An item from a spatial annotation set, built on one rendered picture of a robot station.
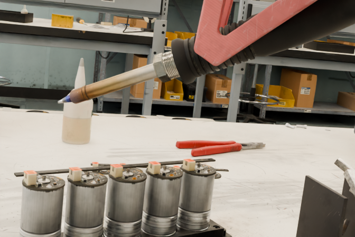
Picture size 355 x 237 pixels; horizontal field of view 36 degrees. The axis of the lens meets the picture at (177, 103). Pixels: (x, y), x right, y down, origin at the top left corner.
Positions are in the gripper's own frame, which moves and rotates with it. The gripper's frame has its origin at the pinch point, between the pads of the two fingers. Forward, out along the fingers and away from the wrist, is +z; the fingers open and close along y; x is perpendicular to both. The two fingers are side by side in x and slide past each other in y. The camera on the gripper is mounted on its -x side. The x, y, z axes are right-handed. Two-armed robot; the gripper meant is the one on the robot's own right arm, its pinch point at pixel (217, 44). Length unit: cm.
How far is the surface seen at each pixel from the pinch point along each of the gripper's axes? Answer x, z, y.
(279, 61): 7, 21, -269
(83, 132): -9.8, 21.3, -30.7
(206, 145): 2.7, 15.6, -37.7
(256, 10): -17, 6, -254
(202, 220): 5.5, 11.6, -7.8
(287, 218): 12.1, 11.2, -18.7
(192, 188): 3.6, 10.0, -7.5
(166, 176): 1.7, 9.7, -5.6
